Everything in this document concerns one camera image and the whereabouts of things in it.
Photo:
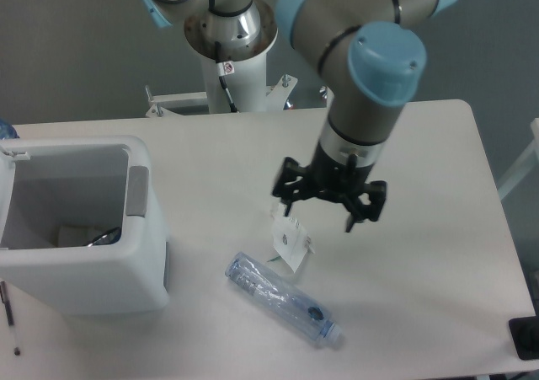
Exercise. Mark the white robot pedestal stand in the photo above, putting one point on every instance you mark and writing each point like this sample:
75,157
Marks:
233,53

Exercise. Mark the black and white pen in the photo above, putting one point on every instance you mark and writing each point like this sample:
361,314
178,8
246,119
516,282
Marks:
10,318

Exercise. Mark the black device at table corner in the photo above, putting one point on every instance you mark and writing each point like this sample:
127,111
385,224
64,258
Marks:
524,332

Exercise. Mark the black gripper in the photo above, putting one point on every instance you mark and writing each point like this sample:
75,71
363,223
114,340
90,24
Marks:
330,180

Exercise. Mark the white push-button trash can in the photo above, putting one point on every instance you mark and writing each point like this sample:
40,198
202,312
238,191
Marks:
97,181

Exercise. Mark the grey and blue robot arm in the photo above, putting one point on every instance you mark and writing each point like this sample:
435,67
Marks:
363,50

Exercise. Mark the white frame at right edge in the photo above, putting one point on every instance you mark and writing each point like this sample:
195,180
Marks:
521,167

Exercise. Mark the clear plastic water bottle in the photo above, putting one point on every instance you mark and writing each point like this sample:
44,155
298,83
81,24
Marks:
284,300

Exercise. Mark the crumpled white paper packet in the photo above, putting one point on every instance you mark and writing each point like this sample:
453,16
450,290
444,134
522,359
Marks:
291,241

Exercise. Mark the trash inside the can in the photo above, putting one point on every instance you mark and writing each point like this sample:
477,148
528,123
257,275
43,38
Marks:
73,236

